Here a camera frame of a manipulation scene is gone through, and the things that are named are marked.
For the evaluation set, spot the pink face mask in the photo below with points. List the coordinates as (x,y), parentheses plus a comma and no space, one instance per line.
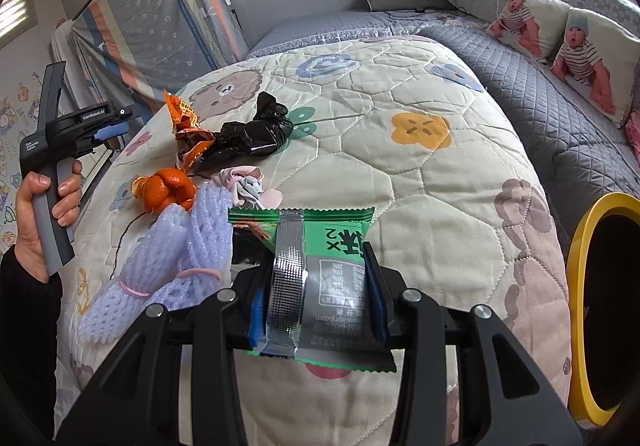
(245,185)

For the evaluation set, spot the right baby print pillow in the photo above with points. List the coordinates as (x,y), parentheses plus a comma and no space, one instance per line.
(597,58)

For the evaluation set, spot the orange snack wrapper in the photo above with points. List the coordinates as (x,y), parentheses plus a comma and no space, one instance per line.
(192,139)

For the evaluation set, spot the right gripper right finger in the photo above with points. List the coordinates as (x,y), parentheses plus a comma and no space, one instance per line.
(503,396)

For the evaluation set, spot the pink and green blanket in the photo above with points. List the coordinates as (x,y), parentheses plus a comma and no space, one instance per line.
(632,132)

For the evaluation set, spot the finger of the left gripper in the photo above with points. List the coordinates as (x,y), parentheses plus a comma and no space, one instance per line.
(111,131)

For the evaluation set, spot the left baby print pillow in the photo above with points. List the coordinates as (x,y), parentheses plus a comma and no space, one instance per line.
(533,27)

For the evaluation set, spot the small blinds window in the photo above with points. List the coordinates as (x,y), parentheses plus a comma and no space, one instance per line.
(16,17)

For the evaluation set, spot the orange peel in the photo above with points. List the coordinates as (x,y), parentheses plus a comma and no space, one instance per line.
(165,187)

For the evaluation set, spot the grey quilted sofa cover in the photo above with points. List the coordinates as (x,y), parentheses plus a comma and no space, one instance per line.
(577,152)

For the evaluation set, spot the left forearm black sleeve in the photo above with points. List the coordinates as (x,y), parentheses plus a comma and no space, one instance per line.
(29,340)

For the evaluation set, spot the grey bolster pillow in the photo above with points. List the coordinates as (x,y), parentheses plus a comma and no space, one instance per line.
(413,5)

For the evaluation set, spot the left hand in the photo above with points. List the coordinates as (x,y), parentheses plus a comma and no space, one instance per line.
(27,248)

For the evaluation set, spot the yellow rimmed trash bin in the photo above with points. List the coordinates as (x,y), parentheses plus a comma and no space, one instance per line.
(602,273)

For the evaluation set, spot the green snack wrapper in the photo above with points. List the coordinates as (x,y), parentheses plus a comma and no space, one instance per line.
(314,305)

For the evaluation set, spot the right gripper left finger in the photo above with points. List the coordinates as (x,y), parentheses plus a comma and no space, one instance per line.
(169,366)

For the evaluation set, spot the lavender foam net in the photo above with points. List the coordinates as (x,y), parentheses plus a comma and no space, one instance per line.
(183,258)

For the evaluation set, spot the baby print pillow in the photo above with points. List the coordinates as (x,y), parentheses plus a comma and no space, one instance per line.
(597,58)
(533,27)

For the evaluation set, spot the striped sheet covered cabinet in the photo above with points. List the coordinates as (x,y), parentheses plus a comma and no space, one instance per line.
(138,49)

